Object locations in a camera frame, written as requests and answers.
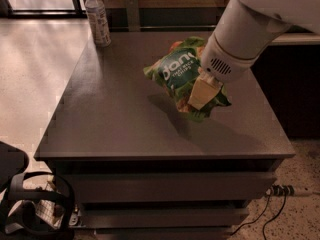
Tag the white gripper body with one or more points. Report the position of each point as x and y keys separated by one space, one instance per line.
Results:
x=222 y=61

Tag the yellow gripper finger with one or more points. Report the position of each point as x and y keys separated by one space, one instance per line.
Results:
x=203 y=92

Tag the green rice chip bag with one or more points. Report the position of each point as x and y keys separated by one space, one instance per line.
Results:
x=177 y=72

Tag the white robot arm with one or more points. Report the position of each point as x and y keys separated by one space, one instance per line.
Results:
x=244 y=31

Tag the clear plastic water bottle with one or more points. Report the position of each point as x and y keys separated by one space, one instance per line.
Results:
x=97 y=17

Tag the dark grey drawer cabinet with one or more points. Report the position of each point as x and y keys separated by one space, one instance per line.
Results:
x=141 y=170

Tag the white power strip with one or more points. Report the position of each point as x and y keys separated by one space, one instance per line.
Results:
x=289 y=190

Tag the wooden wall shelf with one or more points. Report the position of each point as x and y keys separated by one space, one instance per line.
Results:
x=297 y=39

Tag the left metal shelf bracket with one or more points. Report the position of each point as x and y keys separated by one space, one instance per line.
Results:
x=133 y=16

